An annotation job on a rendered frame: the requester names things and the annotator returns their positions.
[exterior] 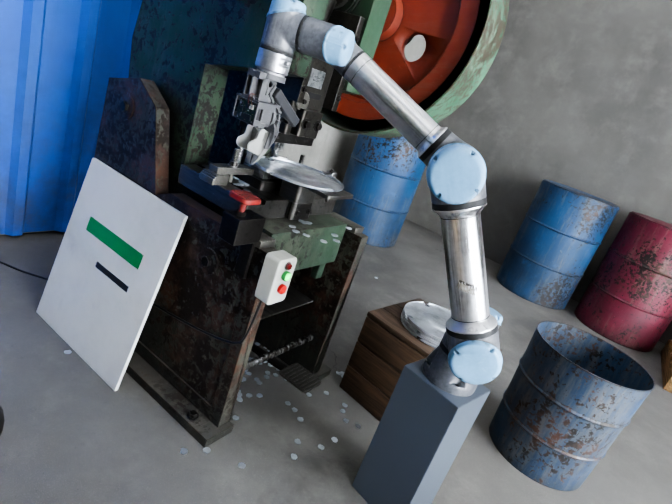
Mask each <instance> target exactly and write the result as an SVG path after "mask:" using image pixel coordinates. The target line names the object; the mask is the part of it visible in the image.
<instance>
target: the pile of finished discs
mask: <svg viewBox="0 0 672 504"><path fill-rule="evenodd" d="M450 317H451V311H450V310H448V309H446V308H443V307H441V306H438V305H435V304H432V303H429V304H427V305H426V304H425V303H423V302H422V301H412V302H408V303H407V304H406V305H405V306H404V309H403V311H402V313H401V322H402V324H403V325H404V327H405V328H406V329H407V330H408V331H409V332H410V333H411V334H412V335H413V336H415V337H416V338H417V336H418V337H420V338H421V339H420V338H419V340H420V341H422V342H424V343H426V344H427V345H429V346H431V347H434V348H436V347H437V346H438V345H439V344H440V342H441V340H442V338H443V335H444V333H445V331H446V321H447V320H448V319H449V318H450Z"/></svg>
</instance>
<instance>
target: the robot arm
mask: <svg viewBox="0 0 672 504"><path fill-rule="evenodd" d="M266 17H267V19H266V23H265V27H264V31H263V35H262V39H261V43H260V47H259V50H258V54H257V58H256V62H255V65H256V66H257V68H255V69H253V68H249V69H248V73H247V77H246V81H245V85H244V89H243V93H242V94H241V93H237V94H236V98H235V102H234V107H233V111H232V116H236V118H237V119H239V120H241V121H243V122H245V123H247V126H246V130H245V133H244V134H242V135H240V136H238V137H237V140H236V144H237V145H238V146H240V147H242V148H244V149H246V150H247V159H248V163H249V164H251V165H253V164H255V163H256V162H257V161H258V160H259V159H260V158H261V157H262V156H263V155H264V154H265V153H266V151H267V150H268V149H269V148H270V147H271V145H272V144H273V143H274V141H275V140H276V138H277V135H278V132H279V126H280V123H281V121H282V122H283V123H285V124H288V125H290V126H292V127H295V126H296V125H297V124H298V123H299V121H300V120H299V118H298V116H297V115H296V113H295V111H294V110H293V108H292V107H291V105H290V103H289V102H288V100H287V99H286V97H285V95H284V94H283V92H282V90H281V89H279V88H277V87H276V86H277V82H279V83H283V84H285V81H286V78H285V76H288V72H289V69H290V65H291V61H292V58H293V55H294V52H295V51H297V52H299V53H302V54H305V55H308V56H310V57H313V58H316V59H319V60H321V61H324V62H326V63H328V64H330V65H331V66H333V67H334V68H335V69H336V70H337V71H338V72H339V73H340V74H341V75H342V76H343V77H344V78H345V79H346V80H347V81H348V82H349V83H350V84H351V85H352V86H353V87H354V88H355V89H356V90H357V91H358V92H359V93H360V94H361V95H362V96H363V97H364V98H365V99H366V100H367V101H368V102H369V103H370V104H371V105H372V106H373V107H374V108H375V109H376V110H377V111H378V112H379V113H380V114H381V115H382V116H383V117H384V118H385V119H386V120H387V121H388V122H389V123H390V124H391V125H392V126H393V127H394V128H395V129H396V130H397V131H398V132H399V133H400V134H401V135H402V136H403V137H404V138H405V139H406V140H407V141H408V142H409V143H410V144H411V145H412V146H413V147H414V148H415V149H416V150H417V151H418V158H419V159H420V160H421V161H422V162H423V163H424V164H425V165H426V166H427V171H426V179H427V183H428V186H429V188H430V194H431V203H432V210H433V211H434V212H435V213H436V214H438V215H439V216H440V219H441V228H442V237H443V246H444V255H445V264H446V273H447V282H448V291H449V300H450V309H451V317H450V318H449V319H448V320H447V321H446V331H445V333H444V335H443V338H442V340H441V342H440V344H439V345H438V346H437V347H436V348H435V349H434V350H433V351H432V352H431V353H430V354H429V355H428V356H427V357H426V359H425V361H424V363H423V365H422V371H423V373H424V375H425V376H426V378H427V379H428V380H429V381H430V382H431V383H432V384H434V385H435V386H436V387H438V388H439V389H441V390H443V391H445V392H447V393H449V394H452V395H456V396H461V397H467V396H471V395H472V394H473V393H474V392H475V390H476V388H477V385H478V384H484V383H488V382H490V381H492V380H493V379H494V378H495V377H497V376H498V374H499V373H500V371H501V368H502V363H503V358H502V354H501V352H500V343H499V332H498V329H499V327H500V326H501V322H502V320H503V317H502V315H501V314H500V313H499V312H497V311H496V310H494V309H493V308H491V307H489V299H488V288H487V277H486V266H485V255H484V244H483V233H482V222H481V211H482V210H483V208H484V207H485V206H486V205H487V195H486V183H485V180H486V165H485V162H484V160H483V158H482V156H481V155H480V153H479V152H478V151H477V150H476V149H474V148H473V147H472V146H471V145H469V144H467V143H466V142H464V141H463V140H461V139H460V138H459V137H457V136H456V135H455V134H454V133H453V132H451V131H450V130H449V129H448V128H447V127H440V126H439V125H438V124H437V123H436V122H435V121H434V120H433V119H432V118H431V117H430V116H429V115H428V114H427V113H426V112H425V111H424V110H423V109H422V108H421V107H420V106H419V105H418V104H417V103H416V102H415V101H414V100H413V99H412V98H411V97H410V96H409V95H408V94H407V93H406V92H405V91H404V90H403V89H402V88H401V87H400V86H399V85H398V84H397V83H396V82H395V81H394V80H393V79H391V78H390V77H389V76H388V75H387V74H386V73H385V72H384V71H383V70H382V69H381V68H380V67H379V66H378V65H377V64H376V63H375V62H374V61H373V60H372V59H371V58H370V57H369V56H368V55H367V54H366V53H365V52H364V51H363V50H362V49H361V48H360V47H359V46H358V45H357V44H356V42H355V35H354V33H353V32H352V31H351V30H348V29H345V28H344V27H343V26H340V25H334V24H331V23H328V22H325V21H322V20H319V19H316V18H313V17H311V16H308V15H306V6H305V4H303V3H302V2H300V1H297V0H272V2H271V5H270V8H269V12H268V13H267V16H266ZM261 47H262V48H261ZM267 49H268V50H267ZM272 51H273V52H272ZM275 52H276V53H275ZM278 53H279V54H278ZM281 54H282V55H281ZM286 56H287V57H286ZM289 57H290V58H289ZM237 100H239V104H238V108H237V111H235V107H236V103H237ZM280 119H281V121H280ZM264 127H265V128H266V130H265V129H263V128H264ZM260 128H261V129H260Z"/></svg>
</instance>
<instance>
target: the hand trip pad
mask: <svg viewBox="0 0 672 504"><path fill-rule="evenodd" d="M229 196H230V197H231V198H233V199H235V200H237V201H238V202H240V206H239V210H238V211H240V212H245V209H246V205H260V203H261V199H260V198H259V197H257V196H255V195H253V194H252V193H250V192H248V191H245V190H231V191H230V192H229Z"/></svg>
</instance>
